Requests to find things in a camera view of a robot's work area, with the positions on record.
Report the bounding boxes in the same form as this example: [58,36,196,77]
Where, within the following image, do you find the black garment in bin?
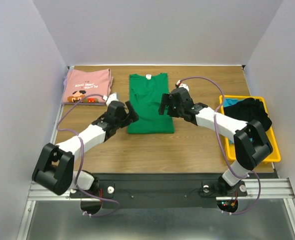
[223,97,272,131]

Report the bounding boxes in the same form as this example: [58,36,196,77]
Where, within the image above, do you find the aluminium frame rail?
[17,65,75,240]

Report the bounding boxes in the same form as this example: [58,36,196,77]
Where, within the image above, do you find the teal garment in bin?
[223,98,239,108]

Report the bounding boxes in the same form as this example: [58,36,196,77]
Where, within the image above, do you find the folded pink printed t-shirt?
[62,68,114,105]

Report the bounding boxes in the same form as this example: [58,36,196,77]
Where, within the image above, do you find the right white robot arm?
[158,87,273,195]

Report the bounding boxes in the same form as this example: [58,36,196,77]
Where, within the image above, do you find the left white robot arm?
[32,100,139,197]

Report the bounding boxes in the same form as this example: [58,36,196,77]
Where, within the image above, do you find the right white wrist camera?
[175,80,190,92]

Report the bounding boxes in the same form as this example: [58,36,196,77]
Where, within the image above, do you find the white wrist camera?
[102,92,120,106]
[175,80,190,92]

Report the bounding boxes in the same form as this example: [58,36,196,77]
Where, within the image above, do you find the yellow plastic bin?
[217,94,282,163]

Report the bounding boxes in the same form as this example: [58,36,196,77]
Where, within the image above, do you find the folded lavender t-shirt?
[63,75,68,88]

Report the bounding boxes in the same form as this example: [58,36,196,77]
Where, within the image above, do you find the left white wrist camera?
[102,92,120,106]

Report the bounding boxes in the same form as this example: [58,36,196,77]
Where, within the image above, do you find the green t-shirt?
[127,73,175,134]

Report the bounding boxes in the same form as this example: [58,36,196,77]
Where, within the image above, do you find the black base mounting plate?
[67,172,248,210]

